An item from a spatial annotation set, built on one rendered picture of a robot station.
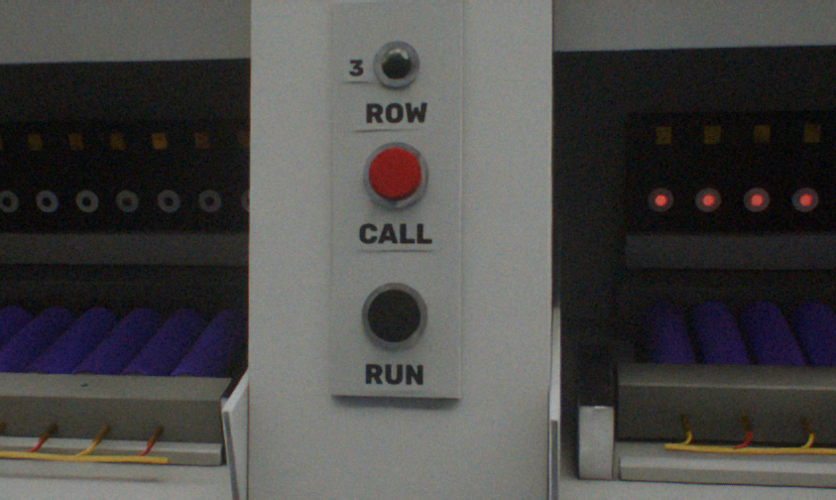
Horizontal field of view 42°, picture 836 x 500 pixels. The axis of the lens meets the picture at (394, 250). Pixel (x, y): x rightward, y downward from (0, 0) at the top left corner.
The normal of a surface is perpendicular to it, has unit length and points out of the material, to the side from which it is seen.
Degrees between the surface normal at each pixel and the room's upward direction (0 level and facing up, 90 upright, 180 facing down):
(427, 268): 90
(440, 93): 90
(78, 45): 110
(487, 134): 90
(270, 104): 90
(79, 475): 20
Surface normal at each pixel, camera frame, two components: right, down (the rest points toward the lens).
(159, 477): -0.04, -0.94
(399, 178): -0.15, -0.02
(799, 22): -0.15, 0.33
